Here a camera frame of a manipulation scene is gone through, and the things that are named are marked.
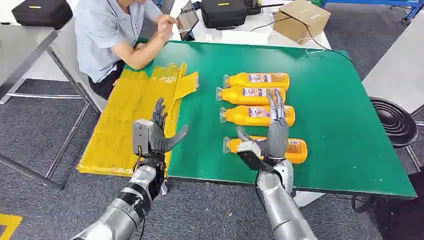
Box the person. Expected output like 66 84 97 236
73 0 183 101

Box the green table mat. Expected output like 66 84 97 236
124 40 418 199

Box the yellow floor tape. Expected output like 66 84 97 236
0 213 23 240

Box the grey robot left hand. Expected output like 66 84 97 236
149 97 189 157

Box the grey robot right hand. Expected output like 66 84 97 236
236 89 290 160

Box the white table leg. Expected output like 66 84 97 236
293 191 326 208

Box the steel table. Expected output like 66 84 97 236
0 25 102 191

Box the yellow sheet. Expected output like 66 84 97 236
76 62 200 178

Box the tablet on stand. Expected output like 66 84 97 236
177 0 200 42

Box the black carry case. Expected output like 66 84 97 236
11 0 74 31
200 0 248 30

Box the grey table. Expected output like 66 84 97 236
361 11 424 115

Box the cardboard box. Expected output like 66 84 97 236
273 0 332 46

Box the black bag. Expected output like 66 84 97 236
351 172 424 240

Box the blue metal frame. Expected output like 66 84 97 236
319 0 424 23

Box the white cable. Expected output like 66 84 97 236
296 36 327 55

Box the black radio device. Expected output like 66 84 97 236
241 0 285 16

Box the black round stool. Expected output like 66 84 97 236
369 96 423 173

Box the white table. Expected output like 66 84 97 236
168 0 332 51

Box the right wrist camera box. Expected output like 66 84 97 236
236 140 276 172

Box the orange drink bottle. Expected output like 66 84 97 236
215 86 286 106
219 105 296 128
223 72 291 91
222 135 308 165

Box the black cable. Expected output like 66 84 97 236
250 14 357 67

